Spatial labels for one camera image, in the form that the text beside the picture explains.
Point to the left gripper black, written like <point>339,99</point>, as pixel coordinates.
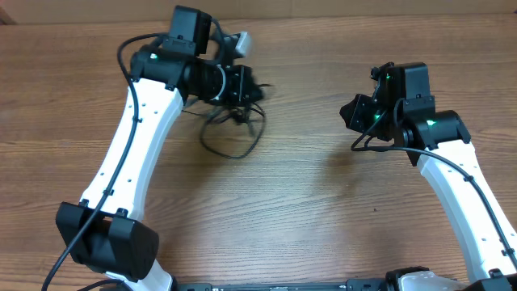
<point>243,77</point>

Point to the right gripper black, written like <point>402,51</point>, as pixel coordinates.
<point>359,107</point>

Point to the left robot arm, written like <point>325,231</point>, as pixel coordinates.
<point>194,61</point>

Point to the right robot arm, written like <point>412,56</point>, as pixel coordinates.
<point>400,115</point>

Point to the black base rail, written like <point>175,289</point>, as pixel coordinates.
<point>278,287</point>

